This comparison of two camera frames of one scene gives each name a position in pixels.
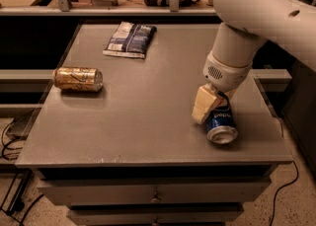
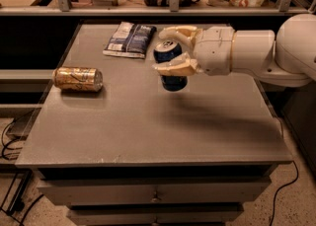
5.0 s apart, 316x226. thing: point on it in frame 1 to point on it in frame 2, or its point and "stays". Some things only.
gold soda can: x=78 y=78 stays
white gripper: x=226 y=74 to x=215 y=49
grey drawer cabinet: x=115 y=143 stays
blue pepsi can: x=220 y=125 to x=164 y=51
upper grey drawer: x=215 y=190 stays
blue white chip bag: x=130 y=39 stays
